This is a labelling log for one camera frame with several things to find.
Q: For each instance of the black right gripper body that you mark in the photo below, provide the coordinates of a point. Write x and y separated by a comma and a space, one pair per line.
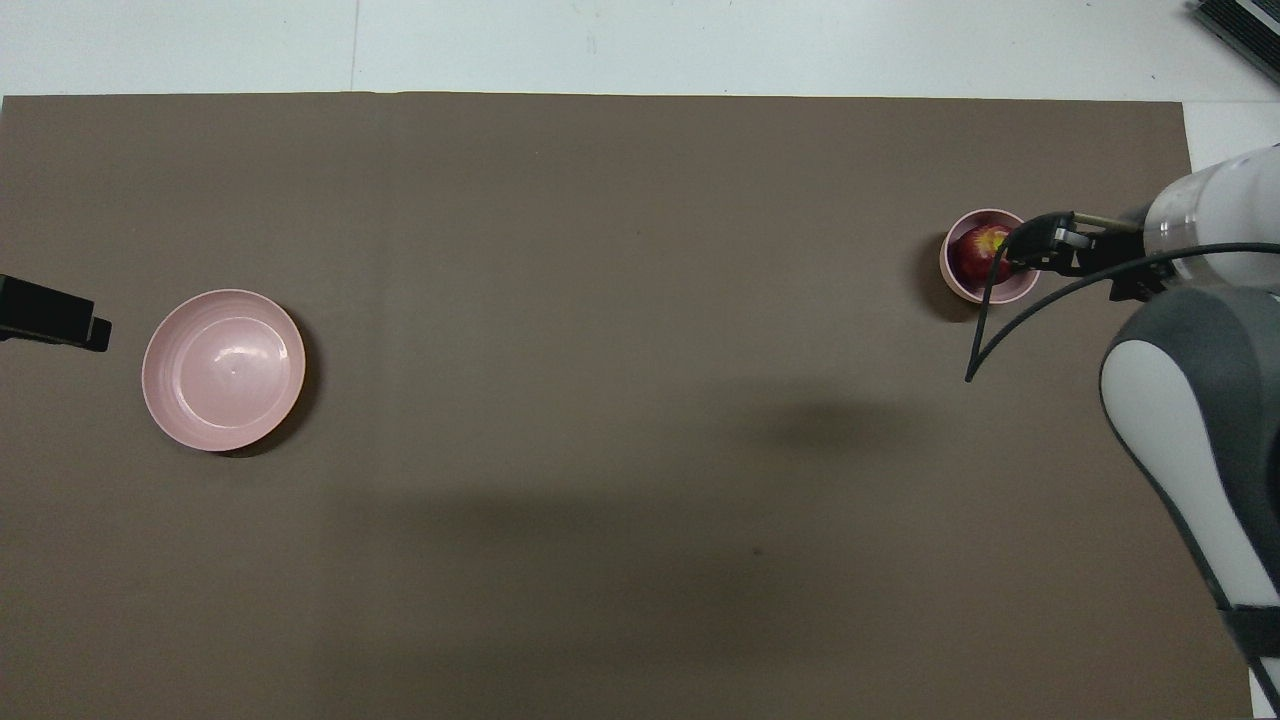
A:
1120, 262

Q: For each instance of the red apple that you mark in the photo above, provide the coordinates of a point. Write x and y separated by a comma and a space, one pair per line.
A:
975, 258

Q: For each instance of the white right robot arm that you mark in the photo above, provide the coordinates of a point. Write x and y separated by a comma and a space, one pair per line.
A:
1180, 430

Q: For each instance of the pink bowl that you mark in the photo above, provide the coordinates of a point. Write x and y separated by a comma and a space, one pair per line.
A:
960, 290

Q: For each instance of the pink plate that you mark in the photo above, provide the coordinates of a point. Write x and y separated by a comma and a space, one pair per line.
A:
222, 370

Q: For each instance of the grey ribbed device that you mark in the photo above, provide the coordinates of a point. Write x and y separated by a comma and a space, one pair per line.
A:
1245, 20

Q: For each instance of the brown table mat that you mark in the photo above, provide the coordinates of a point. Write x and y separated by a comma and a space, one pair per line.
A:
600, 450

